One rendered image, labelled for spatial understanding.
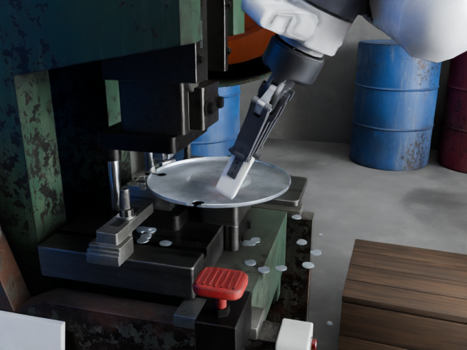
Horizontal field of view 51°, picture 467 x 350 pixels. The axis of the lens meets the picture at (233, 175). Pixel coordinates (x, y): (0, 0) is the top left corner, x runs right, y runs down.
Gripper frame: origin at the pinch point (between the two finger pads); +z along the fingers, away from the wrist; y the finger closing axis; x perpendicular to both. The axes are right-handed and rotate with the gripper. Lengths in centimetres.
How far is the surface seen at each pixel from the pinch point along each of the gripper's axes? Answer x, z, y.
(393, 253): -44, 38, 90
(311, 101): 30, 75, 351
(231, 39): 26, -4, 57
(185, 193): 9.3, 16.0, 14.7
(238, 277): -8.3, 9.8, -7.0
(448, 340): -62, 38, 60
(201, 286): -4.9, 11.6, -10.7
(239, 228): -2.2, 20.0, 21.0
